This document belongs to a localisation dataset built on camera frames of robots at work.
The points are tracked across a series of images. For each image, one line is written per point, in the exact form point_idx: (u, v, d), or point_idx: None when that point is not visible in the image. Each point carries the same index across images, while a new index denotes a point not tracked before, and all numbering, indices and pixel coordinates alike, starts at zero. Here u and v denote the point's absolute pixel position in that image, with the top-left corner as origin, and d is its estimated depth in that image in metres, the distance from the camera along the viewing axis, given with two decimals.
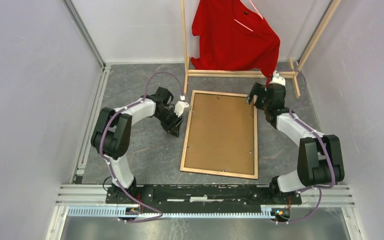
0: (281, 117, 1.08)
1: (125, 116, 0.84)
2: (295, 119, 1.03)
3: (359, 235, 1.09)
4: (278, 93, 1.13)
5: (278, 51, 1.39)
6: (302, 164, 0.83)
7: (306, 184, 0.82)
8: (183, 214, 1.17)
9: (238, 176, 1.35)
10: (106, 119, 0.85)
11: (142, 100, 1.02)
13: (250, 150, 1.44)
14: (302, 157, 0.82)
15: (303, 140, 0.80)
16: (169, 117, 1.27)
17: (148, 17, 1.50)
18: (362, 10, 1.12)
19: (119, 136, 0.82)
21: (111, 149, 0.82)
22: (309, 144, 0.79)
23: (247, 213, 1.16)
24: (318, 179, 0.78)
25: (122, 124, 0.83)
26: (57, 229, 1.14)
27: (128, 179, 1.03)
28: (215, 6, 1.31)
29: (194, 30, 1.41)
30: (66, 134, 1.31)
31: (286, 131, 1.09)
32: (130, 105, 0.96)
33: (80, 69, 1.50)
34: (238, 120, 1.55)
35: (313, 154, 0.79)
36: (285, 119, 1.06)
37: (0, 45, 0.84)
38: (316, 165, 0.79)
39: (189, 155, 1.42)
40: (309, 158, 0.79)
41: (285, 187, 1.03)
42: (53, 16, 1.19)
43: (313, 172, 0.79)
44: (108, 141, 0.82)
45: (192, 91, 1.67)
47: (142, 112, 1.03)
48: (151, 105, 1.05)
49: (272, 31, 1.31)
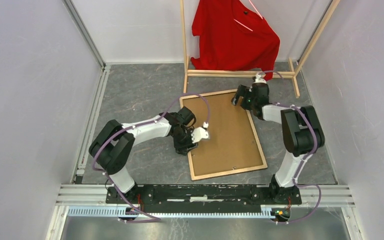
0: (266, 107, 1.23)
1: (128, 137, 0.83)
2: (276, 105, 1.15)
3: (359, 235, 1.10)
4: (262, 90, 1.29)
5: (277, 51, 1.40)
6: (286, 134, 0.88)
7: (293, 152, 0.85)
8: (183, 214, 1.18)
9: (249, 169, 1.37)
10: (111, 132, 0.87)
11: (156, 120, 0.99)
13: (252, 142, 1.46)
14: (285, 127, 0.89)
15: (283, 112, 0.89)
16: (183, 139, 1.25)
17: (148, 17, 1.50)
18: (362, 10, 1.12)
19: (114, 155, 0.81)
21: (104, 163, 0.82)
22: (289, 113, 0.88)
23: (247, 213, 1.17)
24: (302, 143, 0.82)
25: (120, 143, 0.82)
26: (56, 229, 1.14)
27: (126, 186, 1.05)
28: (215, 6, 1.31)
29: (194, 30, 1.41)
30: (66, 134, 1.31)
31: (272, 118, 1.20)
32: (142, 123, 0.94)
33: (80, 70, 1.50)
34: (236, 116, 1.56)
35: (294, 121, 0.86)
36: (269, 107, 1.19)
37: (0, 45, 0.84)
38: (297, 130, 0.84)
39: (197, 163, 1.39)
40: (290, 124, 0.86)
41: (284, 180, 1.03)
42: (53, 16, 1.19)
43: (296, 137, 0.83)
44: (104, 153, 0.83)
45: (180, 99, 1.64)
47: (153, 132, 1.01)
48: (165, 126, 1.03)
49: (272, 30, 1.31)
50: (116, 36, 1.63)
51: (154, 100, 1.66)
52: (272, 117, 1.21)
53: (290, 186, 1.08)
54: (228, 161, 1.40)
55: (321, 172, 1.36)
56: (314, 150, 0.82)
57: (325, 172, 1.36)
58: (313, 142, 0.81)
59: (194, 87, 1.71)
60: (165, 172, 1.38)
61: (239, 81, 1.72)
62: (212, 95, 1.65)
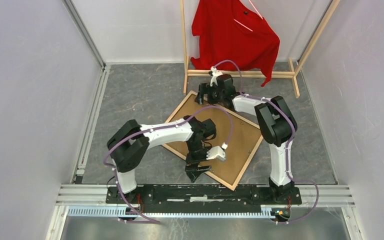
0: (236, 99, 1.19)
1: (142, 142, 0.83)
2: (246, 96, 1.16)
3: (359, 235, 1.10)
4: (226, 82, 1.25)
5: (277, 51, 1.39)
6: (262, 126, 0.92)
7: (273, 142, 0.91)
8: (183, 214, 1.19)
9: (257, 142, 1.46)
10: (129, 132, 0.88)
11: (177, 124, 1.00)
13: (241, 122, 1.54)
14: (260, 121, 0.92)
15: (256, 107, 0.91)
16: (197, 151, 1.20)
17: (149, 17, 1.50)
18: (362, 10, 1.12)
19: (126, 156, 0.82)
21: (116, 160, 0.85)
22: (262, 107, 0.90)
23: (247, 213, 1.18)
24: (280, 133, 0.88)
25: (135, 145, 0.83)
26: (57, 229, 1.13)
27: (128, 186, 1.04)
28: (214, 6, 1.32)
29: (194, 30, 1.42)
30: (66, 133, 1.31)
31: (244, 109, 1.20)
32: (161, 127, 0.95)
33: (80, 69, 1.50)
34: (215, 111, 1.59)
35: (269, 114, 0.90)
36: (239, 99, 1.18)
37: (0, 44, 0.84)
38: (272, 122, 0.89)
39: (222, 175, 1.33)
40: (266, 119, 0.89)
41: (278, 178, 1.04)
42: (53, 16, 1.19)
43: (275, 129, 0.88)
44: (120, 150, 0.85)
45: None
47: (172, 137, 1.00)
48: (187, 132, 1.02)
49: (272, 30, 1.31)
50: (116, 36, 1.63)
51: (154, 100, 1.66)
52: (243, 109, 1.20)
53: (287, 184, 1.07)
54: (233, 151, 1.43)
55: (321, 172, 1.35)
56: (292, 136, 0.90)
57: (325, 172, 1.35)
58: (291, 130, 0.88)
59: (194, 87, 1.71)
60: (165, 172, 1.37)
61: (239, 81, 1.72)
62: (184, 103, 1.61)
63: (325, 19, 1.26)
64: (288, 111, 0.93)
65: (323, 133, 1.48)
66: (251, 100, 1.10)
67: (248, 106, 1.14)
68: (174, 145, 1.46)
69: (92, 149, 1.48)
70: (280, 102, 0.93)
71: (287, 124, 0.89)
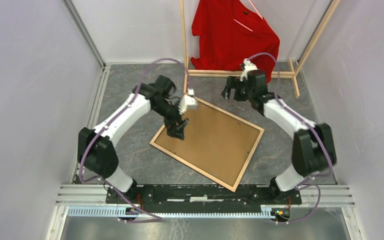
0: (269, 105, 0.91)
1: (105, 142, 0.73)
2: (283, 107, 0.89)
3: (359, 235, 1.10)
4: (259, 78, 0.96)
5: (277, 51, 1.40)
6: (296, 155, 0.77)
7: (302, 172, 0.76)
8: (183, 214, 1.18)
9: (255, 141, 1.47)
10: (85, 141, 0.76)
11: (129, 103, 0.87)
13: (238, 122, 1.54)
14: (296, 149, 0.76)
15: (295, 133, 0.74)
16: (168, 114, 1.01)
17: (149, 17, 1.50)
18: (362, 10, 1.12)
19: (100, 162, 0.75)
21: (94, 170, 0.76)
22: (303, 135, 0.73)
23: (247, 213, 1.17)
24: (314, 168, 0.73)
25: (100, 151, 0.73)
26: (57, 229, 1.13)
27: (125, 185, 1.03)
28: (214, 6, 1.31)
29: (195, 31, 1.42)
30: (65, 133, 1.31)
31: (273, 120, 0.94)
32: (114, 117, 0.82)
33: (80, 69, 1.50)
34: (211, 112, 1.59)
35: (309, 146, 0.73)
36: (274, 108, 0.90)
37: (1, 45, 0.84)
38: (310, 154, 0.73)
39: (222, 176, 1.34)
40: (304, 149, 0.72)
41: (285, 186, 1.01)
42: (53, 16, 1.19)
43: (309, 162, 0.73)
44: (90, 163, 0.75)
45: (151, 142, 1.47)
47: (133, 118, 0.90)
48: (144, 103, 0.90)
49: (271, 30, 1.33)
50: (116, 36, 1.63)
51: None
52: (274, 118, 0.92)
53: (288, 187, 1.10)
54: (232, 151, 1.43)
55: None
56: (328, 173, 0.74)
57: None
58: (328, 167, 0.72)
59: (194, 87, 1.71)
60: (165, 172, 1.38)
61: None
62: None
63: (325, 20, 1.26)
64: (331, 144, 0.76)
65: None
66: (289, 116, 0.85)
67: (281, 120, 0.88)
68: (175, 146, 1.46)
69: None
70: (325, 133, 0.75)
71: (324, 158, 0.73)
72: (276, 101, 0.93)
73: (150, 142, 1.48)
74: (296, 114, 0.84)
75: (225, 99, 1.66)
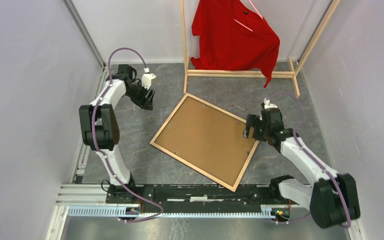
0: (286, 143, 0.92)
1: (106, 106, 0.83)
2: (302, 148, 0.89)
3: (359, 235, 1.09)
4: (274, 115, 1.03)
5: (278, 51, 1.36)
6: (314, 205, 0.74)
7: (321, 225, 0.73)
8: (183, 214, 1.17)
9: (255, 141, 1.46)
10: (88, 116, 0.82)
11: (110, 84, 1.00)
13: (238, 122, 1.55)
14: (315, 199, 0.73)
15: (316, 183, 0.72)
16: (139, 92, 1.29)
17: (149, 17, 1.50)
18: (362, 10, 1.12)
19: (110, 127, 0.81)
21: (107, 141, 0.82)
22: (324, 188, 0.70)
23: (247, 213, 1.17)
24: (335, 222, 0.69)
25: (105, 116, 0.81)
26: (57, 229, 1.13)
27: (126, 174, 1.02)
28: (214, 5, 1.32)
29: (195, 31, 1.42)
30: (66, 133, 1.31)
31: (291, 160, 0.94)
32: (104, 94, 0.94)
33: (80, 69, 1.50)
34: (211, 112, 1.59)
35: (329, 198, 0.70)
36: (290, 147, 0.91)
37: (0, 44, 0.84)
38: (329, 207, 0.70)
39: (222, 176, 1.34)
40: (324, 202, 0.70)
41: (286, 193, 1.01)
42: (53, 15, 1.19)
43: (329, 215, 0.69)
44: (100, 134, 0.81)
45: (151, 142, 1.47)
47: (117, 95, 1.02)
48: (121, 83, 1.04)
49: (272, 30, 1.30)
50: (116, 36, 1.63)
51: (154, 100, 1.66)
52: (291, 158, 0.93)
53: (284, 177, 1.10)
54: (232, 151, 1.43)
55: None
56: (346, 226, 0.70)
57: None
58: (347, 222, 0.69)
59: (194, 87, 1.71)
60: (165, 172, 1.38)
61: (239, 81, 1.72)
62: (180, 104, 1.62)
63: (325, 19, 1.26)
64: (355, 197, 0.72)
65: (323, 133, 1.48)
66: (308, 160, 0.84)
67: (298, 161, 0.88)
68: (174, 146, 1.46)
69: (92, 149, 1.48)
70: (348, 186, 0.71)
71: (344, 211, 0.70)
72: (294, 141, 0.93)
73: (150, 142, 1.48)
74: (316, 158, 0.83)
75: (224, 99, 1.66)
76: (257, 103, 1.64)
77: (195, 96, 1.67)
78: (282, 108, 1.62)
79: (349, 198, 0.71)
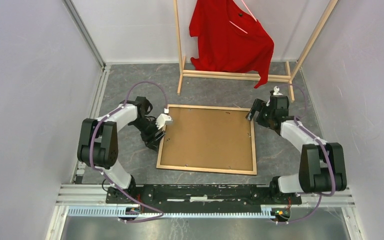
0: (286, 123, 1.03)
1: (110, 124, 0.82)
2: (299, 127, 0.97)
3: (359, 235, 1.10)
4: (280, 101, 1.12)
5: (272, 54, 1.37)
6: (303, 171, 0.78)
7: (306, 191, 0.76)
8: (183, 214, 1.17)
9: (253, 132, 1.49)
10: (90, 131, 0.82)
11: (122, 106, 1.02)
13: (236, 118, 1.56)
14: (304, 163, 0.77)
15: (304, 146, 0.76)
16: (148, 128, 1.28)
17: (148, 18, 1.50)
18: (362, 10, 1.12)
19: (107, 145, 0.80)
21: (101, 160, 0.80)
22: (312, 149, 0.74)
23: (247, 213, 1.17)
24: (320, 187, 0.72)
25: (107, 133, 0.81)
26: (57, 229, 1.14)
27: (126, 180, 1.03)
28: (210, 7, 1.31)
29: (192, 31, 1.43)
30: (66, 133, 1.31)
31: (290, 139, 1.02)
32: (113, 112, 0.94)
33: (80, 69, 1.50)
34: (206, 113, 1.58)
35: (316, 161, 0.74)
36: (290, 126, 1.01)
37: (0, 44, 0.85)
38: (315, 171, 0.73)
39: (239, 167, 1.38)
40: (310, 164, 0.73)
41: (285, 187, 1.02)
42: (53, 15, 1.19)
43: (314, 180, 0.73)
44: (96, 153, 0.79)
45: (158, 165, 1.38)
47: (127, 117, 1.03)
48: (132, 108, 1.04)
49: (266, 33, 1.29)
50: (117, 36, 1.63)
51: (154, 100, 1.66)
52: (290, 137, 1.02)
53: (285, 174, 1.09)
54: (237, 146, 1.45)
55: None
56: (331, 194, 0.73)
57: None
58: (331, 188, 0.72)
59: (194, 87, 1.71)
60: (165, 172, 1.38)
61: (239, 81, 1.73)
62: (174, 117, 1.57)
63: (320, 24, 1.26)
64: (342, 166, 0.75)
65: (323, 133, 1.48)
66: (302, 133, 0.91)
67: (296, 138, 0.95)
68: (182, 159, 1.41)
69: None
70: (335, 154, 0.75)
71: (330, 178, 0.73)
72: (293, 122, 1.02)
73: (158, 167, 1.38)
74: (309, 131, 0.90)
75: (225, 99, 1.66)
76: None
77: (193, 105, 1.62)
78: None
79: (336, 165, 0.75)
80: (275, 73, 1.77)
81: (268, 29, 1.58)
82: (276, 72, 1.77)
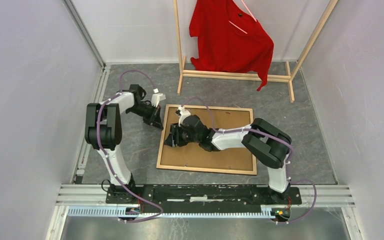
0: (215, 140, 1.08)
1: (113, 105, 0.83)
2: (224, 132, 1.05)
3: (359, 235, 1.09)
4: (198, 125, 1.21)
5: (271, 55, 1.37)
6: (260, 157, 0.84)
7: (278, 166, 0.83)
8: (183, 214, 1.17)
9: None
10: (94, 114, 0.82)
11: (121, 92, 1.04)
13: (237, 118, 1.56)
14: (257, 153, 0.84)
15: (245, 141, 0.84)
16: (145, 111, 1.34)
17: (148, 18, 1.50)
18: (363, 9, 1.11)
19: (113, 125, 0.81)
21: (109, 140, 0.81)
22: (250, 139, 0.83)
23: (247, 213, 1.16)
24: (280, 154, 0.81)
25: (110, 113, 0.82)
26: (56, 229, 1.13)
27: (126, 174, 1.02)
28: (210, 7, 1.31)
29: (192, 31, 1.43)
30: (65, 133, 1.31)
31: (230, 146, 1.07)
32: (113, 98, 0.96)
33: (80, 69, 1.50)
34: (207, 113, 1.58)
35: (261, 143, 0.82)
36: (218, 138, 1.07)
37: (0, 45, 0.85)
38: (267, 149, 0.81)
39: (238, 168, 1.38)
40: (260, 148, 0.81)
41: (281, 186, 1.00)
42: (53, 15, 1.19)
43: (273, 154, 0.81)
44: (103, 133, 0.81)
45: (159, 166, 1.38)
47: (125, 104, 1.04)
48: (128, 95, 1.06)
49: (266, 33, 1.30)
50: (117, 36, 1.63)
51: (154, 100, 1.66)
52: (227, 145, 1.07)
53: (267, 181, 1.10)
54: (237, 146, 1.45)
55: (321, 172, 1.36)
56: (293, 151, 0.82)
57: (325, 172, 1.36)
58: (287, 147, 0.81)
59: (194, 87, 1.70)
60: (165, 172, 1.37)
61: (239, 81, 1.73)
62: (174, 117, 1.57)
63: (320, 24, 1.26)
64: (275, 129, 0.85)
65: (323, 133, 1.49)
66: (231, 134, 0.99)
67: (231, 142, 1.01)
68: (182, 159, 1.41)
69: (92, 149, 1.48)
70: (263, 125, 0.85)
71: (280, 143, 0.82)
72: (218, 133, 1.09)
73: (158, 167, 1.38)
74: (233, 129, 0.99)
75: (224, 99, 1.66)
76: (256, 103, 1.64)
77: (193, 105, 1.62)
78: (282, 108, 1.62)
79: (272, 131, 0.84)
80: (275, 73, 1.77)
81: (268, 29, 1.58)
82: (276, 72, 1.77)
